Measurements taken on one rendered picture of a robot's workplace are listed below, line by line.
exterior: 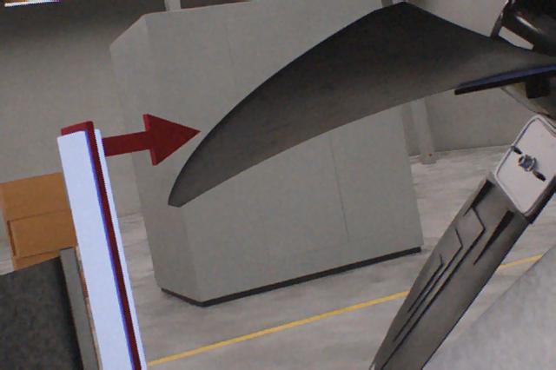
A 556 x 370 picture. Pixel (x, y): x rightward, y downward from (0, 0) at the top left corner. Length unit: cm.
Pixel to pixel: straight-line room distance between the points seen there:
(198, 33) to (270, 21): 60
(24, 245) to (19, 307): 608
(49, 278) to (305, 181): 456
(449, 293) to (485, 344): 14
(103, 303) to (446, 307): 37
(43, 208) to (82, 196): 815
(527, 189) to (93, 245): 41
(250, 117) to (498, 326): 22
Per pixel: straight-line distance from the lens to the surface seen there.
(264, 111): 45
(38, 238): 853
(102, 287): 39
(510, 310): 58
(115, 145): 39
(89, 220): 38
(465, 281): 70
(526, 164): 71
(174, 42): 669
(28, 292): 248
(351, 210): 710
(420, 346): 70
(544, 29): 67
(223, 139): 47
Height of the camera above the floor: 117
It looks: 3 degrees down
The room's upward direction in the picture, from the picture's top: 11 degrees counter-clockwise
